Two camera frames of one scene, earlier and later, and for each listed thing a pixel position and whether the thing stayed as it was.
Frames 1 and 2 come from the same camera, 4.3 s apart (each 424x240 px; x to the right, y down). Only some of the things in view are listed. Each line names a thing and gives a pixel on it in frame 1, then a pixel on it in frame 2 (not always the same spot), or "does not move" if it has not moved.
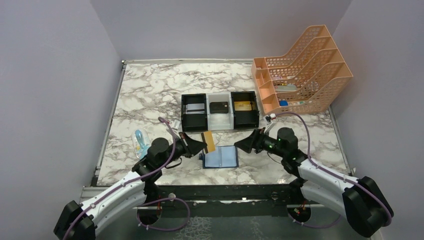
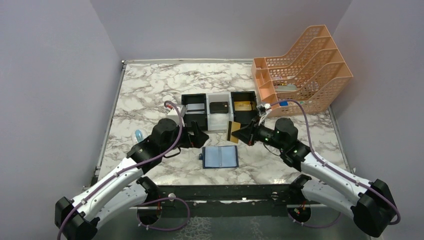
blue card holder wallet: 223,157 does not move
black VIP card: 219,107 does not move
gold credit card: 209,141 -> 235,126
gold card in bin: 242,106 does not move
